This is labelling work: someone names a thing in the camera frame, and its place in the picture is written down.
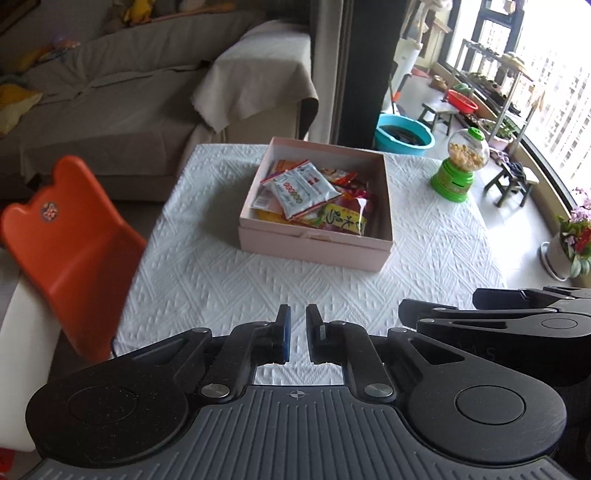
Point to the yellow plush toy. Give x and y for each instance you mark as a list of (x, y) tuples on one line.
[(138, 9)]

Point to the orange plastic chair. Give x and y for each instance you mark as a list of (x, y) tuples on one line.
[(69, 240)]

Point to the dark wooden stool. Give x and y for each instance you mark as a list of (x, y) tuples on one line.
[(512, 177)]

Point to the large red yellow snack bag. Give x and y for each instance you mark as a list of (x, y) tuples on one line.
[(346, 220)]

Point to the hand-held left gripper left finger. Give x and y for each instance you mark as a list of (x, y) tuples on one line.
[(285, 333)]

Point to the pair of slippers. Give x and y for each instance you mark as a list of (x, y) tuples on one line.
[(501, 157)]

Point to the beige throw cloth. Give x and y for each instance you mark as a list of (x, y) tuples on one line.
[(258, 69)]

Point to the beige sofa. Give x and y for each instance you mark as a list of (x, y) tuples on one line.
[(115, 115)]

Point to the teal plastic basin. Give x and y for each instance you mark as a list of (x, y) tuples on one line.
[(383, 136)]

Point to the flower pot with green plant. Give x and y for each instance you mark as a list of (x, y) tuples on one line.
[(501, 137)]

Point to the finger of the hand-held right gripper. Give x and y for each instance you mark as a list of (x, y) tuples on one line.
[(503, 296), (431, 314)]

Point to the green candy dispenser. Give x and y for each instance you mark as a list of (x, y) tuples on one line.
[(455, 184)]

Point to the white textured tablecloth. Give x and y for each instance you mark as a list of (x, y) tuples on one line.
[(207, 277)]

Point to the red orange snack packet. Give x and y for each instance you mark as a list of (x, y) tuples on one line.
[(339, 175)]

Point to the pink cardboard box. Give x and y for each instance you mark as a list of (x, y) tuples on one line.
[(314, 251)]

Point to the potted pink orchid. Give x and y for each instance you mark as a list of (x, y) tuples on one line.
[(575, 240)]

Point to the yellow snack packet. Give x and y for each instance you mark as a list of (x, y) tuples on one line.
[(268, 215)]

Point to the white furniture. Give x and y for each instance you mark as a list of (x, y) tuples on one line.
[(27, 369)]

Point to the yellow cushion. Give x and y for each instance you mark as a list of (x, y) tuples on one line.
[(14, 106)]

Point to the small dark stool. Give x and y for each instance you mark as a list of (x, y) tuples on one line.
[(438, 110)]

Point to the metal plant rack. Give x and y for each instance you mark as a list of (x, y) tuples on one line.
[(508, 69)]

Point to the silver red snack bag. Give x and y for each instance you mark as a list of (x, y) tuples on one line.
[(298, 191)]

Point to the red plastic basin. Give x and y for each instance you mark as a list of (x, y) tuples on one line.
[(461, 101)]

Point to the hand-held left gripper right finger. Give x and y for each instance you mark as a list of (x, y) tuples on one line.
[(315, 334)]

